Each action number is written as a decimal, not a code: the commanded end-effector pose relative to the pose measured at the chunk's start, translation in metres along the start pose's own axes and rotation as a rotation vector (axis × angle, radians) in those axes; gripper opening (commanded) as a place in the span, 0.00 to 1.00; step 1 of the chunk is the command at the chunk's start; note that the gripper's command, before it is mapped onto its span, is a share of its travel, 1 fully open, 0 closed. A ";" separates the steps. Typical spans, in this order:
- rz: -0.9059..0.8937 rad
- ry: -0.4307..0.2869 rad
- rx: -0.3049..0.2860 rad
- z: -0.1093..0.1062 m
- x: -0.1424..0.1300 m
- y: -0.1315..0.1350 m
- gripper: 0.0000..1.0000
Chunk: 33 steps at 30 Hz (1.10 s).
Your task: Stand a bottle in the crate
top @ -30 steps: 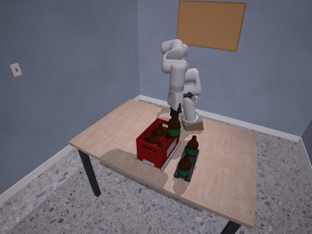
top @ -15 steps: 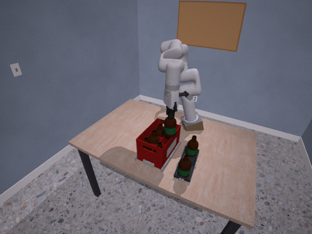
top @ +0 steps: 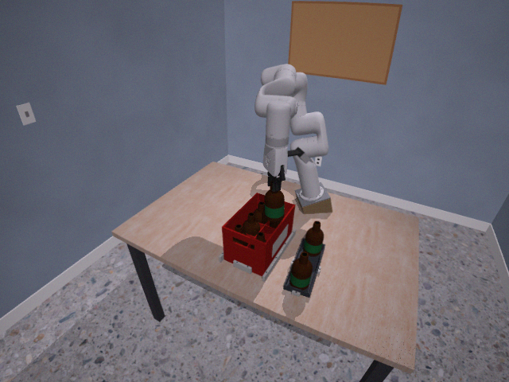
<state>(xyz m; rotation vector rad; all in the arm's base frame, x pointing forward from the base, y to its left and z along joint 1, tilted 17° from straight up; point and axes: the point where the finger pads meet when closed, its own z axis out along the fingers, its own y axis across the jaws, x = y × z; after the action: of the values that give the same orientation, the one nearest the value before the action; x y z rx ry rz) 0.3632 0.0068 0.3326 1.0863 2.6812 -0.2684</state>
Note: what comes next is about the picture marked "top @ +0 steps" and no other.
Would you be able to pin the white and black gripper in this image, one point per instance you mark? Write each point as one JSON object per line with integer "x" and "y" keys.
{"x": 275, "y": 160}

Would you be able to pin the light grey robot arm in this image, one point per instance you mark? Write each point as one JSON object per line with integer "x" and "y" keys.
{"x": 280, "y": 85}

